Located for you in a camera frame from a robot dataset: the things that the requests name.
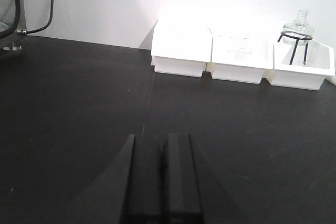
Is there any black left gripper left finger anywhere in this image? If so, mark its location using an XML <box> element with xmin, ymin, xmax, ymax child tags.
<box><xmin>121</xmin><ymin>134</ymin><xmax>162</xmax><ymax>223</ymax></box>

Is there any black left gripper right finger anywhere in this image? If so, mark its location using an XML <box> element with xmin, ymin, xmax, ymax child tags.
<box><xmin>162</xmin><ymin>133</ymin><xmax>202</xmax><ymax>223</ymax></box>

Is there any left white plastic bin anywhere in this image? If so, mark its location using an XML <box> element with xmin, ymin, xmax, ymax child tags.
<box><xmin>151</xmin><ymin>15</ymin><xmax>213</xmax><ymax>78</ymax></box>

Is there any white plastic bin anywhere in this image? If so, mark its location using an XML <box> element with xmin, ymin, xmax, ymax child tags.
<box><xmin>264</xmin><ymin>40</ymin><xmax>335</xmax><ymax>90</ymax></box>
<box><xmin>151</xmin><ymin>15</ymin><xmax>213</xmax><ymax>78</ymax></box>
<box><xmin>206</xmin><ymin>25</ymin><xmax>274</xmax><ymax>84</ymax></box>

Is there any middle white plastic bin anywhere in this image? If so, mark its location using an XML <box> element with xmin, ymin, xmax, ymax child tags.
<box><xmin>206</xmin><ymin>25</ymin><xmax>274</xmax><ymax>84</ymax></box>

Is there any right white plastic bin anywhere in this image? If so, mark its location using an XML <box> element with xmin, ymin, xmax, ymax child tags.
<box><xmin>264</xmin><ymin>40</ymin><xmax>335</xmax><ymax>90</ymax></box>

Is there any clear glass flask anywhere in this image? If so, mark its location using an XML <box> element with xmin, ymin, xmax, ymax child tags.
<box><xmin>283</xmin><ymin>10</ymin><xmax>314</xmax><ymax>38</ymax></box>

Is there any black wire tripod stand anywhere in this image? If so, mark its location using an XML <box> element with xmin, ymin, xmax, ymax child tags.
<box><xmin>277</xmin><ymin>30</ymin><xmax>313</xmax><ymax>65</ymax></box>

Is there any black cable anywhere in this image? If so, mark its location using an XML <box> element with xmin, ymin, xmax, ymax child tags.
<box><xmin>17</xmin><ymin>0</ymin><xmax>58</xmax><ymax>35</ymax></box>

